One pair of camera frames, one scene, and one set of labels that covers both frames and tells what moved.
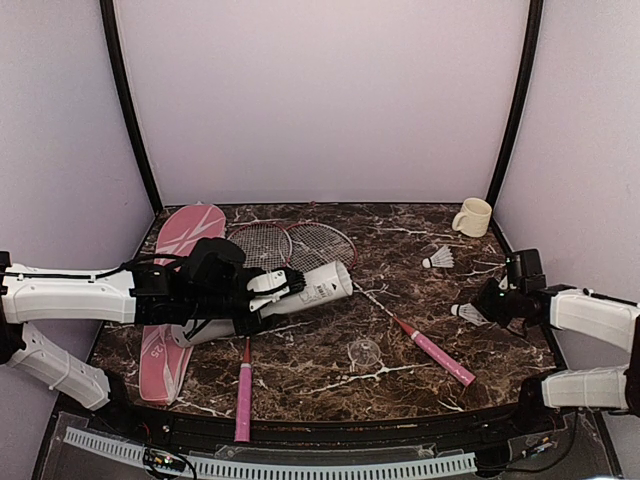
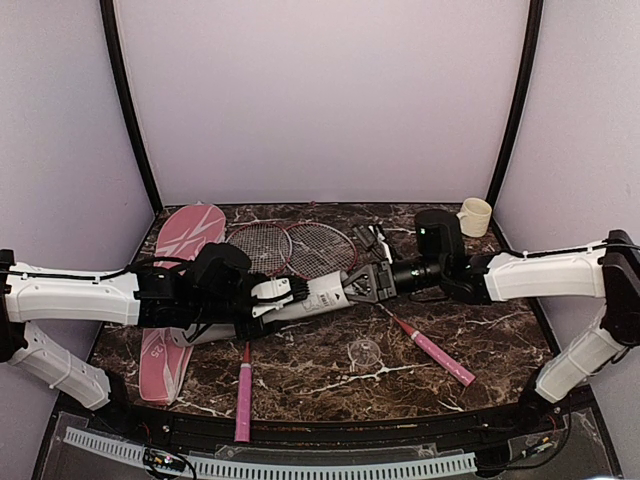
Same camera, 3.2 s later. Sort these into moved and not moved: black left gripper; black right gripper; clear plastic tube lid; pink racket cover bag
Moved: black right gripper
Not moved: clear plastic tube lid; pink racket cover bag; black left gripper
